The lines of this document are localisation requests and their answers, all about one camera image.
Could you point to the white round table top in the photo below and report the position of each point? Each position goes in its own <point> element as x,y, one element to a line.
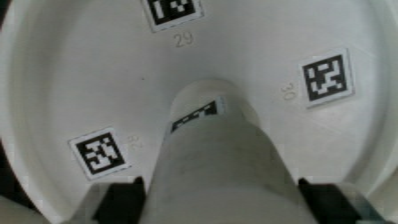
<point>100,56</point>

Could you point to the white cylindrical table leg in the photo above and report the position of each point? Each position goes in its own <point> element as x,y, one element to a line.
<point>221,180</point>

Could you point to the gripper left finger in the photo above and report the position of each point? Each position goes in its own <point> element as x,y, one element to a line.
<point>113,203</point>

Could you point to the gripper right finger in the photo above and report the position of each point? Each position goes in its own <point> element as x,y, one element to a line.
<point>339,204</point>

